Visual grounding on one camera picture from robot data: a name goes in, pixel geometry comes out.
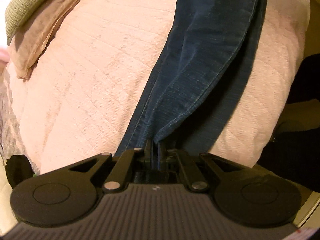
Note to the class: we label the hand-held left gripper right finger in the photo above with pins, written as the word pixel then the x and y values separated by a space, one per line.
pixel 161 153

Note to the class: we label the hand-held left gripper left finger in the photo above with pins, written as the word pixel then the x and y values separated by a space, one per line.
pixel 149 152

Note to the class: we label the blue denim jeans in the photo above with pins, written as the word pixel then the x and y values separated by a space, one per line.
pixel 200 67

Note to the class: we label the black object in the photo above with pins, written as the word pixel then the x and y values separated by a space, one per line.
pixel 17 168

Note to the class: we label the green checked pillow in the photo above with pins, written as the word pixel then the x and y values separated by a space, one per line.
pixel 22 10

